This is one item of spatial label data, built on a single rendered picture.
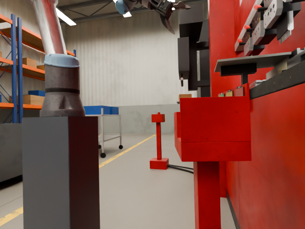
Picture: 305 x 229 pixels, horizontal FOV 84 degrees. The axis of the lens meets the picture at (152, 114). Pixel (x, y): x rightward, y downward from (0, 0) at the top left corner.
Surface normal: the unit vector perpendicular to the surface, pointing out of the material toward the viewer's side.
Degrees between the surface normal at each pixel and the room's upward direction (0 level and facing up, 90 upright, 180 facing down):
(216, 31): 90
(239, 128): 90
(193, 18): 90
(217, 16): 90
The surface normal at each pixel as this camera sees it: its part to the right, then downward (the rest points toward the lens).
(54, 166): -0.21, 0.00
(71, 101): 0.70, -0.33
